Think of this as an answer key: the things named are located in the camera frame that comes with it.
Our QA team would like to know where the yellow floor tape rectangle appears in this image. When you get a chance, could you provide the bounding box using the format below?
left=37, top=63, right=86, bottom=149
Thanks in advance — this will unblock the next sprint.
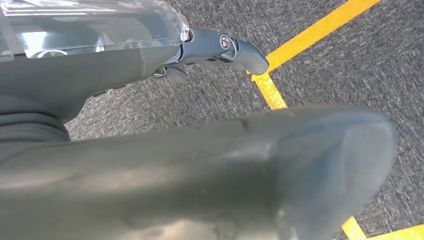
left=245, top=0, right=424, bottom=240

